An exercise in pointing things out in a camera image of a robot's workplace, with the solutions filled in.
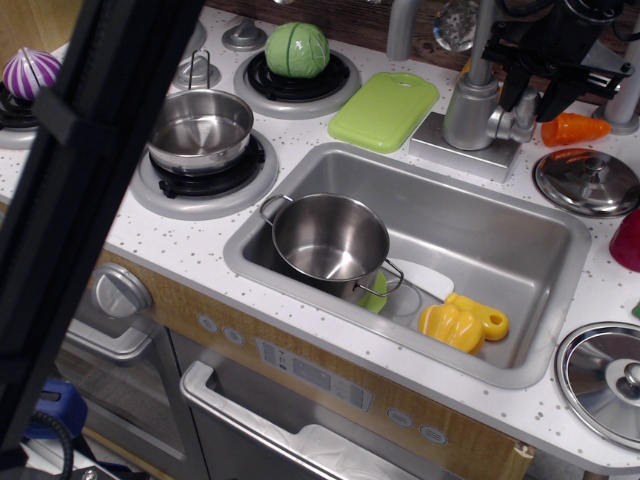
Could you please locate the white pole with base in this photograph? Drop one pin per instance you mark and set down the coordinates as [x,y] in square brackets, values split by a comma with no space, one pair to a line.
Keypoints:
[620,112]

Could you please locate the green cutting board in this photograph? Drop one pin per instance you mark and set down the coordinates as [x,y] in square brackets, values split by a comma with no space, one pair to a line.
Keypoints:
[384,112]

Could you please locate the steel pot in sink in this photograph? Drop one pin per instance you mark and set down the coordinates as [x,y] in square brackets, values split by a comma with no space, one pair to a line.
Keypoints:
[333,243]

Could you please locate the silver dishwasher door handle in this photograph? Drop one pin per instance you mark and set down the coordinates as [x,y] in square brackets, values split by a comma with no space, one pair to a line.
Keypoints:
[238,444]

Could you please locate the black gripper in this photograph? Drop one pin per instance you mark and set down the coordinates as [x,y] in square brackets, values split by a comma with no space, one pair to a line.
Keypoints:
[561,48]

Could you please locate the blue clamp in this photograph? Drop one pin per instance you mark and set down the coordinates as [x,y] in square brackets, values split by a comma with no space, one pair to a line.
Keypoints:
[61,400]

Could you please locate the green toy cabbage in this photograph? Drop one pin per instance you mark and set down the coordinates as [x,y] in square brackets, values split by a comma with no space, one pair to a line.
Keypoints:
[297,50]

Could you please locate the back left stove burner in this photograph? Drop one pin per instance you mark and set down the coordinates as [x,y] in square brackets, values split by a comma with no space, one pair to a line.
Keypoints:
[197,39]

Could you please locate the grey pipe at back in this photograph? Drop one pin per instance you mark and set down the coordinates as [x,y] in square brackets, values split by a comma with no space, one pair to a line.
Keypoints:
[401,29]

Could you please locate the silver stove knob middle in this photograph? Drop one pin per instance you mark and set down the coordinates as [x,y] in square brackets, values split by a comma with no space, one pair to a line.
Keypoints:
[197,73]

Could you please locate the steel lid upper right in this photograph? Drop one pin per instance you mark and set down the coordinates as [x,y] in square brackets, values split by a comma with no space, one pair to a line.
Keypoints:
[587,182]

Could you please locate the back right stove burner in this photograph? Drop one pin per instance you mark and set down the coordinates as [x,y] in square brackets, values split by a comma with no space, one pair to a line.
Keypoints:
[285,98]

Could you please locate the silver oven knob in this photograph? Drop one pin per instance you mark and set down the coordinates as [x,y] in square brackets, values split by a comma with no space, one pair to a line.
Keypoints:
[118,293]

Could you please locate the orange toy carrot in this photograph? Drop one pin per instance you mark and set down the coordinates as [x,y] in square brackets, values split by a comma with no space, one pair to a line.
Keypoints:
[571,128]

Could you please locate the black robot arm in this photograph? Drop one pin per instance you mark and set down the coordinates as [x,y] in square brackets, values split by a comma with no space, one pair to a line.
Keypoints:
[558,41]

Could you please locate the green toy plate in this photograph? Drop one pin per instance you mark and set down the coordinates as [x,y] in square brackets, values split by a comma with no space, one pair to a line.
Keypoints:
[374,303]

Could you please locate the steel lid lower right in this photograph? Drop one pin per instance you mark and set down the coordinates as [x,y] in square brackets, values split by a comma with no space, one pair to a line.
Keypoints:
[597,370]

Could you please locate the silver oven door handle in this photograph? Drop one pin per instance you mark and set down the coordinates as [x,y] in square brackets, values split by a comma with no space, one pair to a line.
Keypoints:
[130,345]

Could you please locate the black foreground post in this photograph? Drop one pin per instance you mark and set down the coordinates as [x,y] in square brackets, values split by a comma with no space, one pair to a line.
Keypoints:
[93,124]

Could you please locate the steel lid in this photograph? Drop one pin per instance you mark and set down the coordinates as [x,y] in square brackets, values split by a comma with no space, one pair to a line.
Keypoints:
[587,182]
[597,370]

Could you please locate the stove burner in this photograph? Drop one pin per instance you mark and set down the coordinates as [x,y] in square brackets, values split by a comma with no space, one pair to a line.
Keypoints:
[197,39]
[285,98]
[146,186]

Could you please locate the red toy cup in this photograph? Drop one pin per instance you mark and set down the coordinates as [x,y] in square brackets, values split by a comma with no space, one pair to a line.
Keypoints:
[624,245]

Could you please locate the silver slotted spoon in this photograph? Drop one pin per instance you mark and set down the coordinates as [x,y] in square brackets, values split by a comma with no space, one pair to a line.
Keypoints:
[455,25]

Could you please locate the steel pot on burner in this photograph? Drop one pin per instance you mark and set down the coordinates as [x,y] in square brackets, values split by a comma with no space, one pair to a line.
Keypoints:
[200,131]

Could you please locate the silver toy faucet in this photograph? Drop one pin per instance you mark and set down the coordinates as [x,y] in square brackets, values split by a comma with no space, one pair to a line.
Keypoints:
[458,138]

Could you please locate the silver faucet lever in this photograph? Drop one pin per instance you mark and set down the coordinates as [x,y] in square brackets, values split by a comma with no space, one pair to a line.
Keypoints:
[519,124]

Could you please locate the purple toy onion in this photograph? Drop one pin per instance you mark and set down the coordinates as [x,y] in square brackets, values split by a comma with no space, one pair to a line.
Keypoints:
[28,71]

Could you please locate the silver stove knob top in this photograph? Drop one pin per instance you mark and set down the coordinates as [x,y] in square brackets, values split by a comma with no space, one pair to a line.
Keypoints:
[244,37]

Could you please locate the yellow toy knife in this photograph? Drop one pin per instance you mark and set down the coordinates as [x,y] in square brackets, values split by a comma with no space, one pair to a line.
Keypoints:
[495,323]

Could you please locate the yellow toy bell pepper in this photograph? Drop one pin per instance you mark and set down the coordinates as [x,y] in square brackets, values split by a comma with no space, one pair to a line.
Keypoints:
[449,324]

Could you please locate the silver stove knob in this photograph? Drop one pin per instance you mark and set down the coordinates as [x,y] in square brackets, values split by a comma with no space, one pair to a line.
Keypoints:
[244,37]
[197,73]

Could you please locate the front stove burner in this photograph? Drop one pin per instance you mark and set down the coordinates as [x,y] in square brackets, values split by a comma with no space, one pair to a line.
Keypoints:
[146,186]

